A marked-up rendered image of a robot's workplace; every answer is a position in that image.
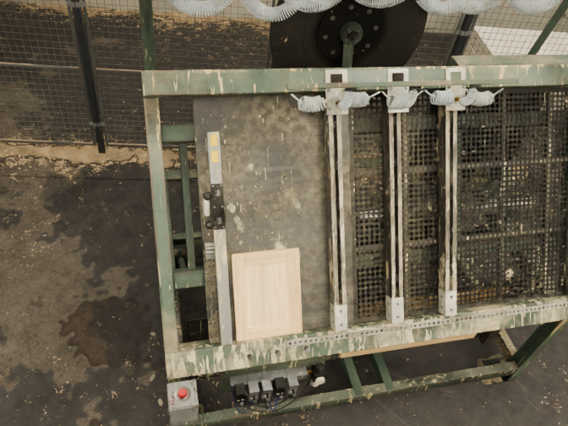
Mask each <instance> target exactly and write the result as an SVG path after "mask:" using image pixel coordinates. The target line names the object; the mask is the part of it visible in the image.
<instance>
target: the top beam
mask: <svg viewBox="0 0 568 426"><path fill-rule="evenodd" d="M388 68H408V81H425V80H445V68H466V79H519V84H501V85H481V87H478V88H476V89H502V88H504V89H506V88H538V87H568V64H536V65H479V66H423V67H367V68H255V69H199V70H142V71H141V72H140V79H141V90H142V96H143V97H160V98H162V97H194V96H256V95H287V94H291V93H293V94H319V93H325V89H295V90H287V89H286V84H311V83H325V70H328V69H347V83H349V82H387V69H388ZM451 80H461V72H451ZM415 90H445V85H433V86H421V89H415ZM363 91H365V92H379V91H380V92H381V91H387V87H364V88H357V90H351V92H363Z"/></svg>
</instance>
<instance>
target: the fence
mask: <svg viewBox="0 0 568 426"><path fill-rule="evenodd" d="M210 134H217V146H210ZM206 135H207V148H208V161H209V174H210V192H211V184H214V183H222V175H221V149H220V136H219V132H207V133H206ZM212 150H218V160H219V162H213V163H212V162H211V153H210V152H211V151H212ZM213 237H214V243H215V256H216V258H215V262H216V286H217V299H218V312H219V325H220V338H221V345H222V346H223V345H230V344H232V322H231V309H230V296H229V282H228V268H227V243H226V229H221V230H214V227H213Z"/></svg>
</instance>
